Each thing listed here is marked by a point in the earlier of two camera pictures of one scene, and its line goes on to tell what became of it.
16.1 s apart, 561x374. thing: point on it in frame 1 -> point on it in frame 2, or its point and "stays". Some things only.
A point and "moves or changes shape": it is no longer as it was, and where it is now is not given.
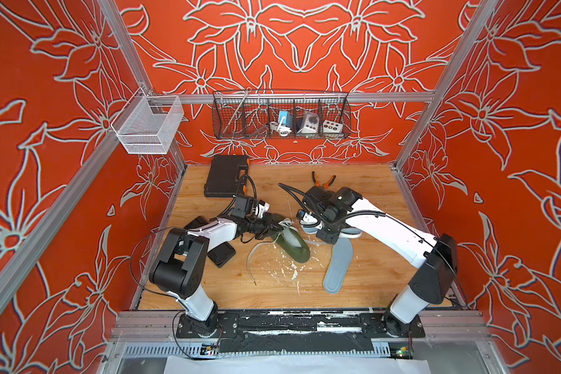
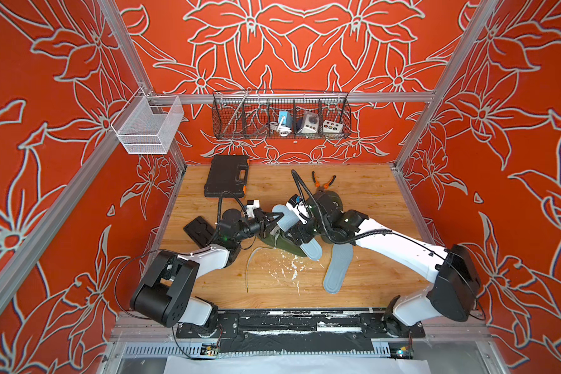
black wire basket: x=281 y=114 stays
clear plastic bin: x=146 y=124 stays
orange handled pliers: x=317 y=183 stays
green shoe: x=292 y=242 moves or changes shape
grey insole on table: x=340 y=259 stays
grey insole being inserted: x=309 y=230 moves or changes shape
